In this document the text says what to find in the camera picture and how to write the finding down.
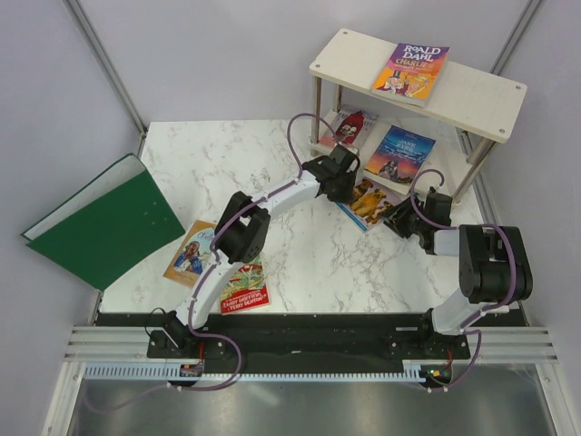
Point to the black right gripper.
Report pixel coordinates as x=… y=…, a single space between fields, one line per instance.
x=397 y=218

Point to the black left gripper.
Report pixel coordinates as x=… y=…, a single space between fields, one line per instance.
x=350 y=175

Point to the Why Do Dogs Bark book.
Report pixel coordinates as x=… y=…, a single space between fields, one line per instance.
x=370 y=200

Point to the Jane Eyre book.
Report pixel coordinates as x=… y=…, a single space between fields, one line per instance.
x=399 y=156

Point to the Charlie Chocolate Factory book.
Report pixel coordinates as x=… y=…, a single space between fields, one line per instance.
x=410 y=73

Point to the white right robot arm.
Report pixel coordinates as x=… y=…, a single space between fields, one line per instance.
x=493 y=269

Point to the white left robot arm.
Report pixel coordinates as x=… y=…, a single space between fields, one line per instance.
x=241 y=233

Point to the red house cover book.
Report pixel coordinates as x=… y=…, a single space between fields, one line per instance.
x=352 y=126

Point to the white two-tier shelf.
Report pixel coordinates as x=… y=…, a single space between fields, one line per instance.
x=473 y=101

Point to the red 13-Storey Treehouse book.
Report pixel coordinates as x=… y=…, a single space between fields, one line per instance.
x=247 y=289

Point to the orange Charlie portrait book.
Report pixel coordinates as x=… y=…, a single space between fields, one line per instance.
x=190 y=260

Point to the white slotted cable duct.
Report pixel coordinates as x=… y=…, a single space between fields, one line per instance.
x=177 y=372

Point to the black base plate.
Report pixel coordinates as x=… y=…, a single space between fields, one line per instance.
x=218 y=323

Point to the green ring binder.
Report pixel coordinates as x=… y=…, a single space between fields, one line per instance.
x=108 y=226

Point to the aluminium rail frame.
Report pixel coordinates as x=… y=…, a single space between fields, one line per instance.
x=492 y=345

